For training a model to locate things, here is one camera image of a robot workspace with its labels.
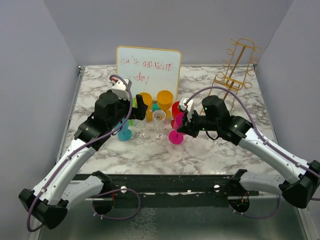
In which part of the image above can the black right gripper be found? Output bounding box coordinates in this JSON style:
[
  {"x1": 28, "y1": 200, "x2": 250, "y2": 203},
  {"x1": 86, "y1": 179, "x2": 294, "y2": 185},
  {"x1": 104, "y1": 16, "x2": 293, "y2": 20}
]
[{"x1": 177, "y1": 107, "x2": 219, "y2": 138}]

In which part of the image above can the orange plastic wine glass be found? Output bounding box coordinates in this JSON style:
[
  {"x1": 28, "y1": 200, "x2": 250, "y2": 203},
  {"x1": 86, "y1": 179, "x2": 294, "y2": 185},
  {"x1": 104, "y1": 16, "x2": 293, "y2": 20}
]
[{"x1": 139, "y1": 92, "x2": 153, "y2": 122}]

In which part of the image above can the pink plastic wine glass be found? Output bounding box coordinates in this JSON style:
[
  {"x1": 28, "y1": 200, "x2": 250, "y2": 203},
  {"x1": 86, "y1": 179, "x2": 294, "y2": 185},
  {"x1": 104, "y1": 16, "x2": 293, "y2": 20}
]
[{"x1": 168, "y1": 112, "x2": 184, "y2": 145}]

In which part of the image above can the red plastic wine glass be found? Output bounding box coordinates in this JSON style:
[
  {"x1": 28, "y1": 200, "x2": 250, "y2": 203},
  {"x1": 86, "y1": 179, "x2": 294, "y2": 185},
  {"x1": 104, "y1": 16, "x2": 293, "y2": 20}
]
[{"x1": 171, "y1": 101, "x2": 181, "y2": 128}]

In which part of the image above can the yellow plastic wine glass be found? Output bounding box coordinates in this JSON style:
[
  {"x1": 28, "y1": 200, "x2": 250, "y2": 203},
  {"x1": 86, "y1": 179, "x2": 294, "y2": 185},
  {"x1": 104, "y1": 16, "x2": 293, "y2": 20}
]
[{"x1": 156, "y1": 90, "x2": 174, "y2": 120}]

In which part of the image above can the blue plastic wine glass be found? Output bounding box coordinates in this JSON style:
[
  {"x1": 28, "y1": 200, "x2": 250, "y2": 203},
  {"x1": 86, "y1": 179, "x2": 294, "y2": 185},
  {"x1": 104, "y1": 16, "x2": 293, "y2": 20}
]
[{"x1": 117, "y1": 121, "x2": 132, "y2": 142}]

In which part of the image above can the green plastic wine glass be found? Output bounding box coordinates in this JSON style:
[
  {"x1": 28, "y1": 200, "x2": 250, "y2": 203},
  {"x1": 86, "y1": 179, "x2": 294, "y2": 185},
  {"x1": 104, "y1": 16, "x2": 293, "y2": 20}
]
[{"x1": 132, "y1": 98, "x2": 137, "y2": 108}]

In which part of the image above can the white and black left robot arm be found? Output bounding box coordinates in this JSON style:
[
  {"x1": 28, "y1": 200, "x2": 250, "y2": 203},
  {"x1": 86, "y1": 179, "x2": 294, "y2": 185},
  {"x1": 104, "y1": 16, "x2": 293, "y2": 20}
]
[{"x1": 18, "y1": 90, "x2": 148, "y2": 232}]

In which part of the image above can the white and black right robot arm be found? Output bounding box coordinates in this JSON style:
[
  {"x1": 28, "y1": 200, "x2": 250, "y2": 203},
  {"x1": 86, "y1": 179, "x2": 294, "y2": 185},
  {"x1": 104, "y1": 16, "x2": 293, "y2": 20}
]
[{"x1": 177, "y1": 95, "x2": 320, "y2": 209}]

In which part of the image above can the teal whiteboard eraser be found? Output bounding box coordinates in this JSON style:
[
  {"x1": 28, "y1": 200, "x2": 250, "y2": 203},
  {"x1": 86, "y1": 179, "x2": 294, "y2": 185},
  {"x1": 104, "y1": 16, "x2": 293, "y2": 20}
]
[{"x1": 151, "y1": 103, "x2": 160, "y2": 112}]

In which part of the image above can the yellow framed whiteboard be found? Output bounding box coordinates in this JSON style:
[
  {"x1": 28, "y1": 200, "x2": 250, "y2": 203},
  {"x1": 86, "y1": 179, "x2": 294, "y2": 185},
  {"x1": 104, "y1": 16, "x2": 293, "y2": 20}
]
[{"x1": 116, "y1": 46, "x2": 182, "y2": 101}]

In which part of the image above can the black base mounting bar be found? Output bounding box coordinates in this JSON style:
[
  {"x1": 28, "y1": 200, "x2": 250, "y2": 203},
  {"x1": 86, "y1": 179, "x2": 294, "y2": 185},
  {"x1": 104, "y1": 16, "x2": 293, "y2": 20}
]
[{"x1": 81, "y1": 172, "x2": 261, "y2": 208}]

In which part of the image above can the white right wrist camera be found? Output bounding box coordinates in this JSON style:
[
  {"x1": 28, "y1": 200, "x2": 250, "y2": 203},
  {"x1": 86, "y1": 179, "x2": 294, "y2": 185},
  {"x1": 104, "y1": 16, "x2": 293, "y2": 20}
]
[{"x1": 178, "y1": 97, "x2": 194, "y2": 122}]

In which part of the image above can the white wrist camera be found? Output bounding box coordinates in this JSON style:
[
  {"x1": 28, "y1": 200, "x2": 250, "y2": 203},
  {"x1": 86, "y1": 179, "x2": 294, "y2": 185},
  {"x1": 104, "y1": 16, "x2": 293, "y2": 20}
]
[
  {"x1": 109, "y1": 77, "x2": 130, "y2": 101},
  {"x1": 178, "y1": 97, "x2": 194, "y2": 122}
]

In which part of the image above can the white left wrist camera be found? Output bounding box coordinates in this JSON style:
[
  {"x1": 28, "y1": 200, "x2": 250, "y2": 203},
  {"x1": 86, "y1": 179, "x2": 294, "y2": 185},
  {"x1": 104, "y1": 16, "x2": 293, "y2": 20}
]
[{"x1": 109, "y1": 77, "x2": 130, "y2": 101}]

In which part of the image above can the gold wire wine glass rack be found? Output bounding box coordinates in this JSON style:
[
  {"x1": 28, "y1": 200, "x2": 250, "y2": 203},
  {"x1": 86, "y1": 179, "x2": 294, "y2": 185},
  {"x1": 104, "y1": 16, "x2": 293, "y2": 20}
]
[{"x1": 209, "y1": 37, "x2": 263, "y2": 101}]

